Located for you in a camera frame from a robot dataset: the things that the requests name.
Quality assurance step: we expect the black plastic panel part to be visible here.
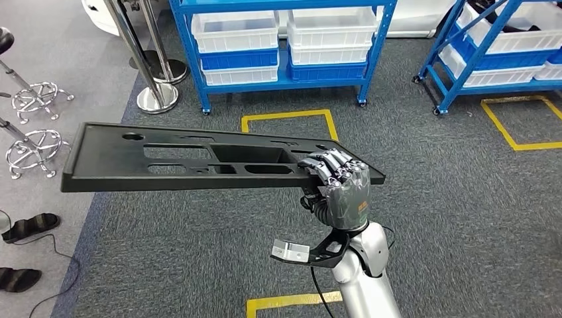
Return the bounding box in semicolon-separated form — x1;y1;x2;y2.
60;122;387;194

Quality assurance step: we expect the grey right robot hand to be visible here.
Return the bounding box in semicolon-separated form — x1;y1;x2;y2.
298;148;372;231

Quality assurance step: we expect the black sandal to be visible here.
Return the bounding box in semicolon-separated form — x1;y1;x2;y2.
0;268;42;293
2;213;61;244

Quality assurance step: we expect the black floor cable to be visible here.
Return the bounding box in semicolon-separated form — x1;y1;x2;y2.
0;210;81;318

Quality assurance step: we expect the white car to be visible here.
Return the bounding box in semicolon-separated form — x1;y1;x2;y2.
81;0;457;38

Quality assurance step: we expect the blue metal shelf rack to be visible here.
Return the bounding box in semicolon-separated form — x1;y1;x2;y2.
168;0;398;116
412;0;562;116

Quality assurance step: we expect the black camera bracket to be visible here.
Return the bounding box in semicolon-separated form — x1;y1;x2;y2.
280;228;352;270

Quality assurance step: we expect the yellow floor tape square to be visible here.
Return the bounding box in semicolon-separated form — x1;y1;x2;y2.
240;109;340;141

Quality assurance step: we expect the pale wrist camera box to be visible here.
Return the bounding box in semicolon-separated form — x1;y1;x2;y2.
270;238;310;264

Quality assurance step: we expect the chrome stanchion post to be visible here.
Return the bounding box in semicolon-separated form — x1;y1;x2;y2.
129;0;189;85
103;0;180;114

